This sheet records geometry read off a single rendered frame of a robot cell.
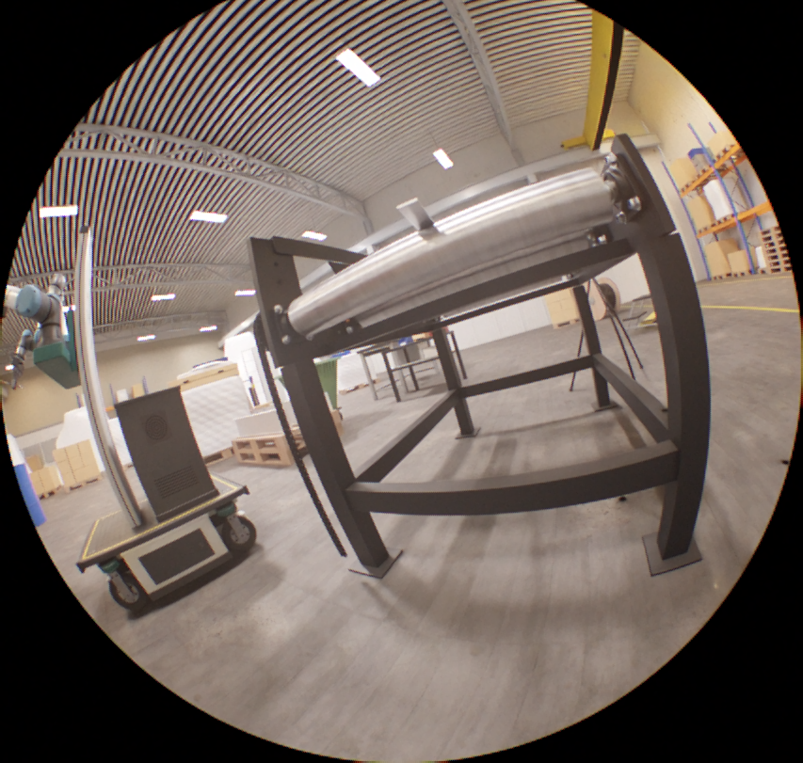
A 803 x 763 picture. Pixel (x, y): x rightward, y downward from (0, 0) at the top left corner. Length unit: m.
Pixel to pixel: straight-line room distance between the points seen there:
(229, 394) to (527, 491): 3.96
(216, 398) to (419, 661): 3.90
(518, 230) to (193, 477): 1.41
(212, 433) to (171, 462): 2.91
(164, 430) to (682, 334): 1.62
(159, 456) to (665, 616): 1.67
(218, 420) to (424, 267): 3.89
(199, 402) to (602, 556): 4.23
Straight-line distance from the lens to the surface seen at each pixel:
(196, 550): 1.37
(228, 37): 8.29
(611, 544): 0.93
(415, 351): 5.36
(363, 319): 0.98
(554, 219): 0.53
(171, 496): 1.37
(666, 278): 0.57
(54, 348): 1.39
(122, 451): 8.65
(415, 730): 0.72
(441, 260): 0.54
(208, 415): 4.21
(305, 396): 0.80
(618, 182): 0.59
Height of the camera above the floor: 0.68
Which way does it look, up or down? 2 degrees down
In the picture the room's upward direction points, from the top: 17 degrees counter-clockwise
